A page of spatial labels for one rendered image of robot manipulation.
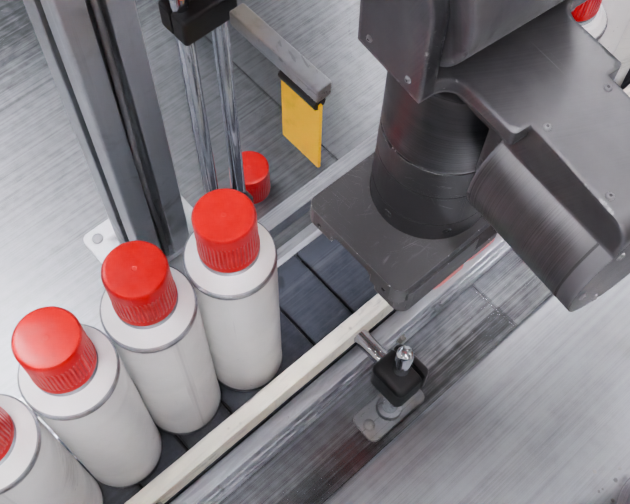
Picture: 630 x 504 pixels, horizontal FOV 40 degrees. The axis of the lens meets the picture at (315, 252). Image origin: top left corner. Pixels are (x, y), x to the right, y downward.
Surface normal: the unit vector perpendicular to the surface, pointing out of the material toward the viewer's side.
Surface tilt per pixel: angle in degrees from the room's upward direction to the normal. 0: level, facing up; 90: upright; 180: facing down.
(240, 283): 42
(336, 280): 0
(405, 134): 90
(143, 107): 90
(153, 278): 2
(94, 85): 90
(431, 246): 1
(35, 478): 90
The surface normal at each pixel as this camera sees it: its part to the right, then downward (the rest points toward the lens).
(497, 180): -0.71, 0.23
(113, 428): 0.71, 0.63
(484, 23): 0.58, 0.65
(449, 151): -0.14, 0.88
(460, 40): -0.82, 0.52
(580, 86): 0.00, -0.44
